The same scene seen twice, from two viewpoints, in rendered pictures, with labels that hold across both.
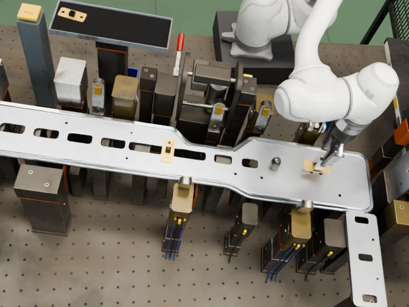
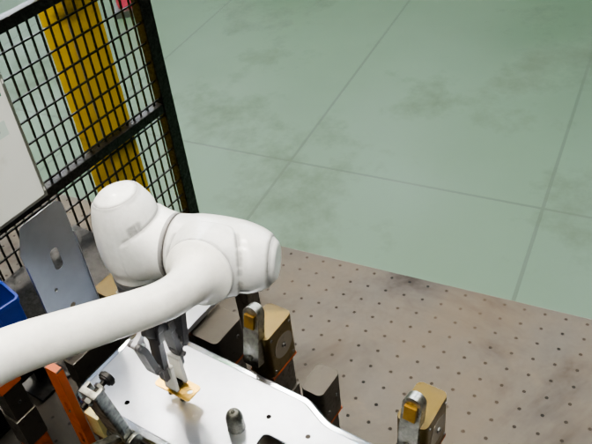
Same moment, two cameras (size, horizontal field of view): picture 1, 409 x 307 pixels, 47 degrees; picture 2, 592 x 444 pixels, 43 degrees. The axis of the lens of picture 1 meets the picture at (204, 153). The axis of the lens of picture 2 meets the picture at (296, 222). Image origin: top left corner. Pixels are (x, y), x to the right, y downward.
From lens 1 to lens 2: 136 cm
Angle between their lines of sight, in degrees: 74
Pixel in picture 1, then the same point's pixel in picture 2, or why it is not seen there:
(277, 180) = (246, 403)
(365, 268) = not seen: hidden behind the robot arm
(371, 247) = not seen: hidden behind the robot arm
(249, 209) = (316, 383)
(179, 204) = (431, 396)
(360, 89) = (159, 211)
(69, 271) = not seen: outside the picture
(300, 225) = (269, 319)
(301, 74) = (228, 247)
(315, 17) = (124, 302)
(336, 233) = (215, 323)
